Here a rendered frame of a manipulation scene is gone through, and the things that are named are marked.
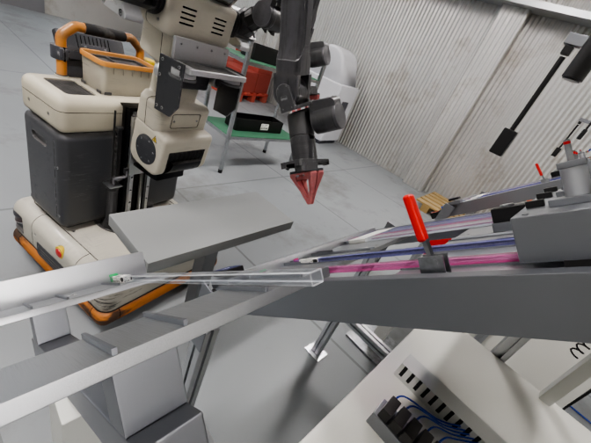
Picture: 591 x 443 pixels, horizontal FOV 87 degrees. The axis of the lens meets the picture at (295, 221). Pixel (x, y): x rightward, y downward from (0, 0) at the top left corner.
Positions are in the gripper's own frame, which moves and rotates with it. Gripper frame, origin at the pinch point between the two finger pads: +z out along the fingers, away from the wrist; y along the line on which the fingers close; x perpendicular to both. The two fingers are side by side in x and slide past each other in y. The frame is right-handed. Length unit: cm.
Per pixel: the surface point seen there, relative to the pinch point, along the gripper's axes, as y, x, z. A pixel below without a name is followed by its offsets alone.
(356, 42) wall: 395, 208, -223
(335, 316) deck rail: -20.5, -19.9, 16.4
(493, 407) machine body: 28, -28, 57
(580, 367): 46, -44, 51
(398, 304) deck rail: -20.5, -29.8, 13.0
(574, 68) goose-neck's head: -14.5, -46.4, -10.2
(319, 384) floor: 41, 42, 82
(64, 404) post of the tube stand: -51, -7, 17
